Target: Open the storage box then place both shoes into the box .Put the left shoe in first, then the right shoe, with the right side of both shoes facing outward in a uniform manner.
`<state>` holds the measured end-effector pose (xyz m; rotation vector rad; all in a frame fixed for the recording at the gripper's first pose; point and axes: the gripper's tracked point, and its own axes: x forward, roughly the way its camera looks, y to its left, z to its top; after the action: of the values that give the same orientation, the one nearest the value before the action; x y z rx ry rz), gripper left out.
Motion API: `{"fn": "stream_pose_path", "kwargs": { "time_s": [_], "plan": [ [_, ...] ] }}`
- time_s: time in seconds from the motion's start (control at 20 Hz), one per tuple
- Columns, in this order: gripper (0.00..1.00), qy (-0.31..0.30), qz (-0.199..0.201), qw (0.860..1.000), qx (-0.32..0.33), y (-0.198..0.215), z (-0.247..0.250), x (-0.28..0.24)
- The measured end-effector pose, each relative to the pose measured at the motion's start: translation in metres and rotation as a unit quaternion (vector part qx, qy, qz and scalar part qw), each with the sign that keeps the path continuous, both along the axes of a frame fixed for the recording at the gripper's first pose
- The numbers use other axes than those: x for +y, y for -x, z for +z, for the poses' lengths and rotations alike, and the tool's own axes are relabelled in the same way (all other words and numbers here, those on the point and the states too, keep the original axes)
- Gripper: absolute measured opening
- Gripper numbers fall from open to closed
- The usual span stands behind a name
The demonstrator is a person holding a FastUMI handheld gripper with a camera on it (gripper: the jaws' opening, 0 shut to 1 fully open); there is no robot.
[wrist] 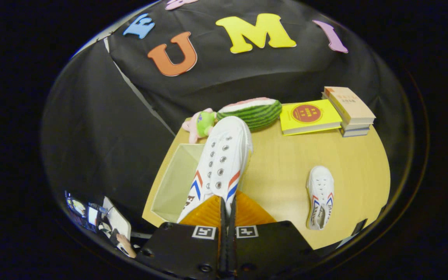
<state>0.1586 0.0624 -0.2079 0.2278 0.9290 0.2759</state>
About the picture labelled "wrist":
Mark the white book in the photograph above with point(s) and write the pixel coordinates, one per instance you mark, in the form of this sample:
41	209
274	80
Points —
356	126

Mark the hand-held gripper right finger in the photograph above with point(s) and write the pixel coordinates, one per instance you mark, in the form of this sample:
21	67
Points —
270	249

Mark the yellow book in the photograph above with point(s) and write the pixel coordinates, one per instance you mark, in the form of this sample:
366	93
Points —
309	116

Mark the watermelon slice plush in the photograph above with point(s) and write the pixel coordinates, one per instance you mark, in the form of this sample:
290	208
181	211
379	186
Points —
259	112

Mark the white flat card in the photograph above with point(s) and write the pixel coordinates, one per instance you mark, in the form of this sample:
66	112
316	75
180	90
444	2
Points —
117	221

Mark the tan book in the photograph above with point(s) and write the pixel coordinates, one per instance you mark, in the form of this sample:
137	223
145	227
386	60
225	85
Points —
350	103

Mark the white shoe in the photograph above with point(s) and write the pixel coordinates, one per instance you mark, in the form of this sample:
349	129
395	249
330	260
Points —
224	155
320	190

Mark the black table clamp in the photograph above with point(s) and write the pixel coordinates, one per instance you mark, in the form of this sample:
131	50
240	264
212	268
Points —
359	226

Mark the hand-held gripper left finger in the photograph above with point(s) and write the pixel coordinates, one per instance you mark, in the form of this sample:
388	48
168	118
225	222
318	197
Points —
181	252

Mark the lit screen device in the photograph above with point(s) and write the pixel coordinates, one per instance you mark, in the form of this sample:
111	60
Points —
82	210

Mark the grey-blue book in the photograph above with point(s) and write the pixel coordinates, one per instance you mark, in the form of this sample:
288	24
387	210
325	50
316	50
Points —
355	133

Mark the pink and green plush toy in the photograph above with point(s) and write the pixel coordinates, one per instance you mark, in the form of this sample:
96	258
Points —
202	122

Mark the pale green storage box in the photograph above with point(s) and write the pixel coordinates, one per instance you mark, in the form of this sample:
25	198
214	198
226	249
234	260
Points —
177	179

